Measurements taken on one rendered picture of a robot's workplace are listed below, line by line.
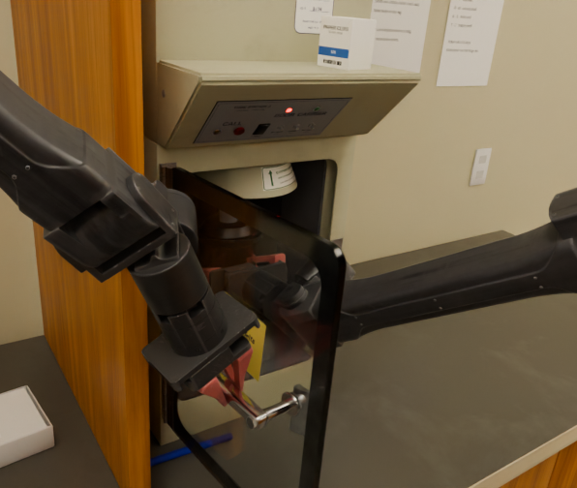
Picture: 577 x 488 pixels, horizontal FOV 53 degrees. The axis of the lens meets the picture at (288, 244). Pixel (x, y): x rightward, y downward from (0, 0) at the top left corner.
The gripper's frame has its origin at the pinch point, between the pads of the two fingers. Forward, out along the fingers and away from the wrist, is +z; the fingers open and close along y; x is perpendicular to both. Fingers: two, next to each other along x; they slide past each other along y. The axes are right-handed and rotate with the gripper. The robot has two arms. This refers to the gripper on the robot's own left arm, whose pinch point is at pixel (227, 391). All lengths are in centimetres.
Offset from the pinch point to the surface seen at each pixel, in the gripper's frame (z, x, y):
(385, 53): 8, -58, -88
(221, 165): -11.1, -21.4, -18.6
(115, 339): -1.0, -17.1, 4.9
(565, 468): 68, 12, -50
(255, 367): 0.9, -0.9, -4.1
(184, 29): -28.5, -21.9, -20.6
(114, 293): -6.9, -16.7, 2.3
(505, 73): 32, -53, -130
